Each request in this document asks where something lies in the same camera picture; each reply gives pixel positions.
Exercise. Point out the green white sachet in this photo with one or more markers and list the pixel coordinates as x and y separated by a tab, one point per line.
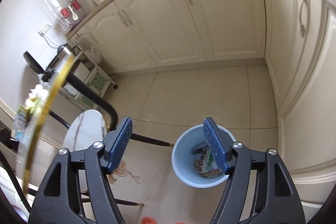
207	161

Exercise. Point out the small round marble stool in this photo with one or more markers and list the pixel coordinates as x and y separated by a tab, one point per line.
84	132

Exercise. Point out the black rice cooker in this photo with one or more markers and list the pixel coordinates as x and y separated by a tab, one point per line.
63	52

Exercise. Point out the brown snack wrapper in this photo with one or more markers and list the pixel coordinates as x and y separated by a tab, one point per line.
212	173

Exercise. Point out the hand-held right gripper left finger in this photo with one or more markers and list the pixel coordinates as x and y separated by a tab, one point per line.
119	145

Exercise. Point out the white wall power outlet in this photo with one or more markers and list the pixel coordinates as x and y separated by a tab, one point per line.
44	29

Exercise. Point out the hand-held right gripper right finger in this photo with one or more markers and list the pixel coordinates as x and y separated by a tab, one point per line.
215	148

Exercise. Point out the white plastic bag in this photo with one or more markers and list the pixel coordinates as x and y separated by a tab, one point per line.
93	54

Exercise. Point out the dark snack wrapper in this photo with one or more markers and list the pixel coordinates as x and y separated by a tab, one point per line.
199	150

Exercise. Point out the blue plastic trash bin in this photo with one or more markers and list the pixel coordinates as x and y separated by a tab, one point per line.
183	161

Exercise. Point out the white tissue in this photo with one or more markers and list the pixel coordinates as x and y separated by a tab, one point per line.
36	91

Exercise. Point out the white rice spoon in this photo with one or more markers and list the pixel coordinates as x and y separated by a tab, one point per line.
73	14

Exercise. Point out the round white marble table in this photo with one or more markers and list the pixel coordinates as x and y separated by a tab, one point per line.
39	129

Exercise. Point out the white kitchen trolley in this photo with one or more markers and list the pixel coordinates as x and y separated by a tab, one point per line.
97	79

